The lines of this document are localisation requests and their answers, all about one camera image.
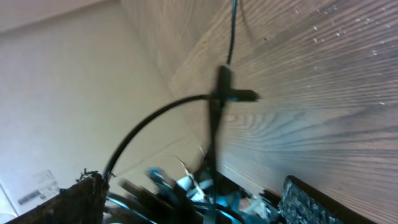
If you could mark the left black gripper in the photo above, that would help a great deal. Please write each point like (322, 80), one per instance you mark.
(196, 198)

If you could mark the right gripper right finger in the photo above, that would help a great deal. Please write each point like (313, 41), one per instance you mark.
(302, 203)

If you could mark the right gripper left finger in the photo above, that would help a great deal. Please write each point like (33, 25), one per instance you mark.
(82, 203)

